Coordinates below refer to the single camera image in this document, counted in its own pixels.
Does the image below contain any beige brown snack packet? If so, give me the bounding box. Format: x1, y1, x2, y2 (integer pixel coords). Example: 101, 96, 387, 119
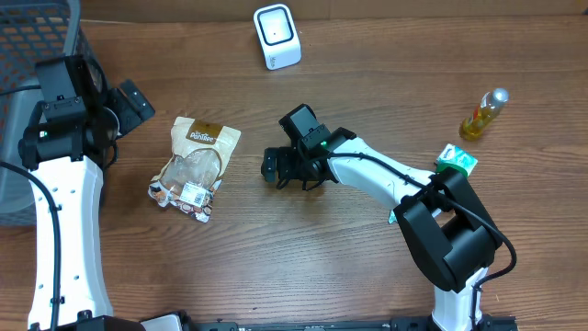
148, 117, 242, 223

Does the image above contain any green lid jar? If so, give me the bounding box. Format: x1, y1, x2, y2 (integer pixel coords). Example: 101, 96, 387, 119
435, 162, 469, 178

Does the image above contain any teal Kleenex tissue pack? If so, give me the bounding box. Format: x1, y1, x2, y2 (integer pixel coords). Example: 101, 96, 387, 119
435, 143, 478, 177

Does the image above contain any silver capped amber bottle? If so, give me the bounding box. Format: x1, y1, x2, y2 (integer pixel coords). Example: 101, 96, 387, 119
459, 87, 509, 141

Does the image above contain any teal snack packet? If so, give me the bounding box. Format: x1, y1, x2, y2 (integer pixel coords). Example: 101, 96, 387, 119
389, 211, 397, 224

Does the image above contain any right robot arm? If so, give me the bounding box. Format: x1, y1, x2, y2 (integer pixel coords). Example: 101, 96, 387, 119
261, 104, 514, 330

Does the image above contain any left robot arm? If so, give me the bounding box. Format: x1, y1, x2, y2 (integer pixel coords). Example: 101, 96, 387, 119
18, 55, 155, 330

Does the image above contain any white barcode scanner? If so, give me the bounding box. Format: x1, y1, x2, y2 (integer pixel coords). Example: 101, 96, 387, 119
253, 4, 302, 71

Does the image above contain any grey plastic shopping basket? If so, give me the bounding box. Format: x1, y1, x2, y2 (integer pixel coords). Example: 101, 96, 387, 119
0, 0, 100, 227

